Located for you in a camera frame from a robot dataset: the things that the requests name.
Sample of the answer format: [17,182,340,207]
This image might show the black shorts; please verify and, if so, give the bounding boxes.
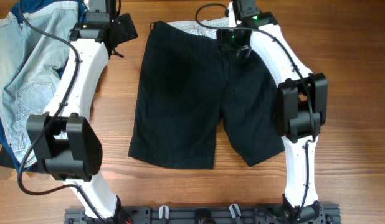
[128,21,284,169]

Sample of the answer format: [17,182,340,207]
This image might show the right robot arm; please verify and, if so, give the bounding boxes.
[217,1,328,223]

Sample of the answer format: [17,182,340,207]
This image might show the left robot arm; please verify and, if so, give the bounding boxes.
[26,1,138,223]

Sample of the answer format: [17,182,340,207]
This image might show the light denim shorts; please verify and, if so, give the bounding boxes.
[0,1,84,169]

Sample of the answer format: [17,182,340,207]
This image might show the blue t-shirt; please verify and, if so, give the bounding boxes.
[0,0,100,174]

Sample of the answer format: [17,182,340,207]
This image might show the dark garment under pile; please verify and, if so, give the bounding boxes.
[0,137,20,172]

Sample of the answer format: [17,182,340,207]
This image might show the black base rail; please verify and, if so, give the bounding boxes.
[64,202,341,224]

